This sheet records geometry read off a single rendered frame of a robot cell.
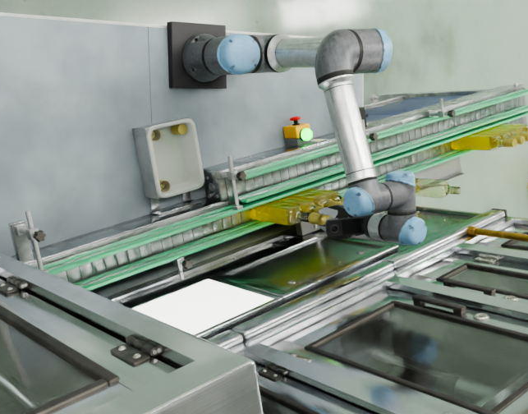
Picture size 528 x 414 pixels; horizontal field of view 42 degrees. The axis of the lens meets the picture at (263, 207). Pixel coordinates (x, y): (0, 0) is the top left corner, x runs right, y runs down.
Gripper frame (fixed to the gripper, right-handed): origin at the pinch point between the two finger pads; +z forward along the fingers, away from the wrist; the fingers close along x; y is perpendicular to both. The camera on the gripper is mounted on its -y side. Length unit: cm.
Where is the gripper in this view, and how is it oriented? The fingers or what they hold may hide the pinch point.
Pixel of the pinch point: (320, 219)
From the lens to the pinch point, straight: 206.3
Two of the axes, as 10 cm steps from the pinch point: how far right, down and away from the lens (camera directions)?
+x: -0.7, -9.8, -1.7
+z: -6.2, -0.9, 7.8
